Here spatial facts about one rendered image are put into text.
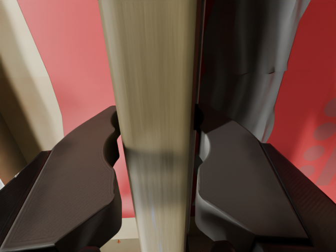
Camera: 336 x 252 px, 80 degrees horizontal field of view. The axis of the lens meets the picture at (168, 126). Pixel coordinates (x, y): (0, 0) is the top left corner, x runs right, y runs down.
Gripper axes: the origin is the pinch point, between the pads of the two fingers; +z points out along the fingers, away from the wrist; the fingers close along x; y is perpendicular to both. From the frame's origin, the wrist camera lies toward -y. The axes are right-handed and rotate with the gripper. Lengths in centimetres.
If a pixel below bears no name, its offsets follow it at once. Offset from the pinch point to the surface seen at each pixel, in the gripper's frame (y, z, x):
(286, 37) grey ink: -2.7, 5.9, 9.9
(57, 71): -0.4, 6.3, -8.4
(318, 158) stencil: 10.4, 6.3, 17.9
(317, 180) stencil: 14.1, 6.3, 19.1
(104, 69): -0.5, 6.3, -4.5
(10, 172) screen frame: 8.6, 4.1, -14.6
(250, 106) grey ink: 3.0, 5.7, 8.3
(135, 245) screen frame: 25.4, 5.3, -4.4
